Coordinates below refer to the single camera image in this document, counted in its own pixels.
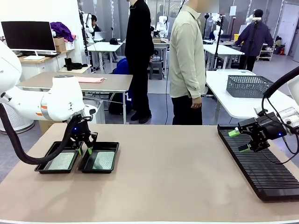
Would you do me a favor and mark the grey plastic mesh basket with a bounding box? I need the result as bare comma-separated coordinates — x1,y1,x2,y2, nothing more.
226,75,275,99

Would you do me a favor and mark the green circuit board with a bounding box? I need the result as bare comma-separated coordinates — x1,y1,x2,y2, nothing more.
48,152,77,170
92,151,115,170

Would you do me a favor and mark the thin black right gripper cable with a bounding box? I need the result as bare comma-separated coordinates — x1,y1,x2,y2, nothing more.
261,134,299,164

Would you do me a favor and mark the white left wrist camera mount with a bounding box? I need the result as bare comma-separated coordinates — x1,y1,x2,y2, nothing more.
82,104,99,118

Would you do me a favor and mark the silver laptop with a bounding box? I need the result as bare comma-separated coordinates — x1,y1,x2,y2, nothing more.
93,31,107,43

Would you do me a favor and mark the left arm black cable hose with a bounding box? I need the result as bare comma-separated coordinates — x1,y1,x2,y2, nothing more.
0,102,81,166

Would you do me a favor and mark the white office table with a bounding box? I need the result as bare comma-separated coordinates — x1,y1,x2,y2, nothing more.
86,42,124,72
203,42,245,70

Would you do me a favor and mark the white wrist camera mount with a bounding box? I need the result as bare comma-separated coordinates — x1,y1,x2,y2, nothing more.
82,104,99,118
254,106,299,137

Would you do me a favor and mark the black cloth bundle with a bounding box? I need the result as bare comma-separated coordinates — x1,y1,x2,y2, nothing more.
70,62,89,70

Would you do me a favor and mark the person's right forearm beige sleeve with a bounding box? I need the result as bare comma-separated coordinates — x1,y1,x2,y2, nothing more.
190,70,207,98

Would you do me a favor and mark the hanging black cable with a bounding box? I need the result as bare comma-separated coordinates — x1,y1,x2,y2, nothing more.
164,70,171,126

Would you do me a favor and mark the person in beige shirt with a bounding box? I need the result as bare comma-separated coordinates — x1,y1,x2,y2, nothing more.
168,0,207,126

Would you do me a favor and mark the white shelf rack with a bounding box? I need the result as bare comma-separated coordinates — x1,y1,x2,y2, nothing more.
256,42,277,62

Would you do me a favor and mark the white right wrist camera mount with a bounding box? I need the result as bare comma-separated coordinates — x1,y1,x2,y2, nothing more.
254,106,299,137

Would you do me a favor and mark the small wood-top side table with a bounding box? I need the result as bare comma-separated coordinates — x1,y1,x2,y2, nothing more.
57,64,93,75

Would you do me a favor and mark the black rectangular ESD tray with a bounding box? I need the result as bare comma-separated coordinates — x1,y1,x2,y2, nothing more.
78,141,120,174
34,140,81,175

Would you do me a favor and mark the white desk with wood top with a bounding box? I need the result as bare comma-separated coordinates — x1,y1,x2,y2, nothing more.
17,49,72,77

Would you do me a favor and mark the purple cloth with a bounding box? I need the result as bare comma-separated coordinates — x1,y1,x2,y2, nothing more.
50,21,75,43

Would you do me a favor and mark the blue jacket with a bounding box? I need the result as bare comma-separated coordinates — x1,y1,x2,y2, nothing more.
115,57,134,76

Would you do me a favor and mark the person's right hand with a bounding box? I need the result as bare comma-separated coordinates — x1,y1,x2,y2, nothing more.
190,96,202,110

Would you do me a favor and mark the black slotted board rack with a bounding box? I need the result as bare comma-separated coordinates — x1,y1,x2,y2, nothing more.
217,123,299,202

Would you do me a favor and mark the grey plastic stool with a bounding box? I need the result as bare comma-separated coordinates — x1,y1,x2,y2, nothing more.
149,61,164,81

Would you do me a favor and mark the white workbench table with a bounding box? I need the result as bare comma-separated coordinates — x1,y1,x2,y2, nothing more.
149,38,172,79

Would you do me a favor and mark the black keyboard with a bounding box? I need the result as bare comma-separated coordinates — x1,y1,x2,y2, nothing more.
37,52,61,58

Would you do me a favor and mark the pink cloth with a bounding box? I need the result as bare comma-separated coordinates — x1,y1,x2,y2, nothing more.
75,76,105,84

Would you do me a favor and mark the black tripod stand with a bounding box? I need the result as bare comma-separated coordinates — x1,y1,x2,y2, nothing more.
214,14,225,70

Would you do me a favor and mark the seated person in black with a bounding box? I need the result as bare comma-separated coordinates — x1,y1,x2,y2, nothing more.
90,14,103,33

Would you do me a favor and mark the person in navy jacket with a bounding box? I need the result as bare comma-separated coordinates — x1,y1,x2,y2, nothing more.
234,9,275,72

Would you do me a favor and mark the person in black clothes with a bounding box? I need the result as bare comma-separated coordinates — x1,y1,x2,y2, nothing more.
124,0,155,124

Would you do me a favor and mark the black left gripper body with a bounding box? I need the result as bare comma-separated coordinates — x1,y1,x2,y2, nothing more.
69,116,92,147

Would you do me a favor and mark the black computer monitor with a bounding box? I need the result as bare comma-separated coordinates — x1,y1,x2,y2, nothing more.
0,21,57,61

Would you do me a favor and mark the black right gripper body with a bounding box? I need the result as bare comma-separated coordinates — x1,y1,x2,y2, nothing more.
255,111,288,144

